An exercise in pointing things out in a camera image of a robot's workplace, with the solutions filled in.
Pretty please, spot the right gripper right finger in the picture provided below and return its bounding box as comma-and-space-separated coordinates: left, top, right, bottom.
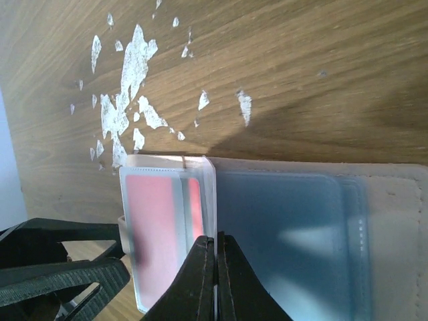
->
217, 233, 291, 321

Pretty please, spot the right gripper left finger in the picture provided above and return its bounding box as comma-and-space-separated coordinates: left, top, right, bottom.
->
142, 236, 215, 321

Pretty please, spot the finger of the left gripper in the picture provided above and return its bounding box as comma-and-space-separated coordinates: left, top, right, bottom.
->
1, 218, 124, 268
1, 258, 130, 320

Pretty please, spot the red credit card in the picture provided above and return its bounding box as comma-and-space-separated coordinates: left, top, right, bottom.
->
124, 175, 204, 310

